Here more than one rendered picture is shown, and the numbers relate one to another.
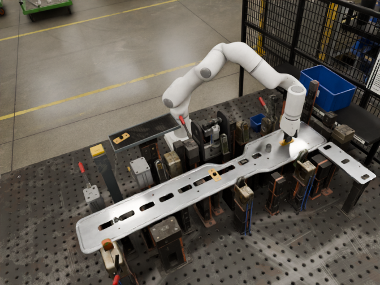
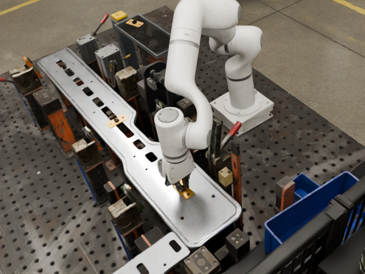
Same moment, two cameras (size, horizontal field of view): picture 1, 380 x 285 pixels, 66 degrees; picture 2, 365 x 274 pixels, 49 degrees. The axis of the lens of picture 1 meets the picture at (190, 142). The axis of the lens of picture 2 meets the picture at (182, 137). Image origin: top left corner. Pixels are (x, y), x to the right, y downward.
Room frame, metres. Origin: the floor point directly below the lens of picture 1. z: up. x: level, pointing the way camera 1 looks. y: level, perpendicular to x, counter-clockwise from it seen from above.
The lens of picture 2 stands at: (1.08, -1.37, 2.10)
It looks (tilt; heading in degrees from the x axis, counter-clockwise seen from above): 45 degrees down; 83
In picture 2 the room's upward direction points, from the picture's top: 10 degrees counter-clockwise
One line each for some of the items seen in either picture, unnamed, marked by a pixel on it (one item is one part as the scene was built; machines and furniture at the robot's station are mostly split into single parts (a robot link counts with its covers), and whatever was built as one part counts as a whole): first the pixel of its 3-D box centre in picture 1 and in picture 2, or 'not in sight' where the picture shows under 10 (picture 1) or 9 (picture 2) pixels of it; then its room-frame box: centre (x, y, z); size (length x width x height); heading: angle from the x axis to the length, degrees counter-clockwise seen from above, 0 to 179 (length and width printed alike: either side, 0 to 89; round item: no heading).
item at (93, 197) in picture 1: (102, 213); (95, 67); (0.89, 0.50, 0.88); 0.11 x 0.10 x 0.36; 23
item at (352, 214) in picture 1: (354, 195); not in sight; (0.85, -0.83, 0.84); 0.11 x 0.06 x 0.29; 23
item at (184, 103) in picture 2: (228, 146); (193, 139); (1.25, -0.23, 0.91); 0.07 x 0.05 x 0.42; 23
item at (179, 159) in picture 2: (292, 112); (176, 149); (1.14, -0.54, 1.20); 0.09 x 0.08 x 0.03; 23
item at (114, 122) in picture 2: (214, 174); (116, 120); (0.96, -0.11, 1.01); 0.08 x 0.04 x 0.01; 23
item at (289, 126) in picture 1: (290, 122); (177, 163); (1.14, -0.54, 1.14); 0.10 x 0.07 x 0.11; 23
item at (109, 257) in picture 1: (122, 272); (35, 98); (0.57, 0.36, 0.88); 0.15 x 0.11 x 0.36; 23
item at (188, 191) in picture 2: (286, 141); (182, 188); (1.14, -0.54, 1.01); 0.08 x 0.04 x 0.01; 113
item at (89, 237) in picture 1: (211, 177); (113, 120); (0.95, -0.09, 1.00); 1.38 x 0.22 x 0.02; 113
